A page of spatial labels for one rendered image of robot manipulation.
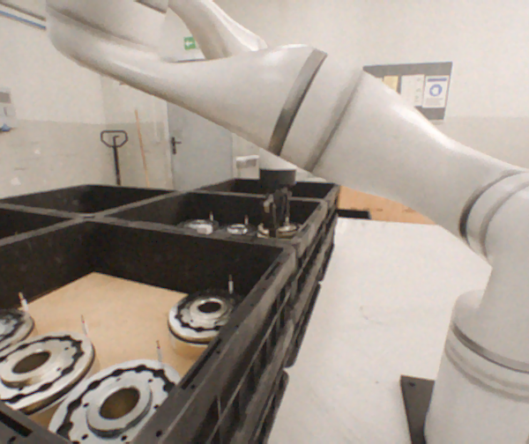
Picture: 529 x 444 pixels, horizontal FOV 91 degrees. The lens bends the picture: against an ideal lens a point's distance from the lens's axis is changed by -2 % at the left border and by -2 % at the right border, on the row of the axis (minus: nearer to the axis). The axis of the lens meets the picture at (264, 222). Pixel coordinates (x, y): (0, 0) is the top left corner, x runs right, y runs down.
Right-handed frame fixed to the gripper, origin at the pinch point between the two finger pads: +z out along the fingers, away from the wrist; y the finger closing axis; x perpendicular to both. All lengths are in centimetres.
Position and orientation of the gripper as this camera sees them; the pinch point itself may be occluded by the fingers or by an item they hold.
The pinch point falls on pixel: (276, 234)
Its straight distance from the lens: 57.9
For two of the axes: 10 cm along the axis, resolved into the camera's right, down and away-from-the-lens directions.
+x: -9.4, -1.0, 3.3
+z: 0.0, 9.6, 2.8
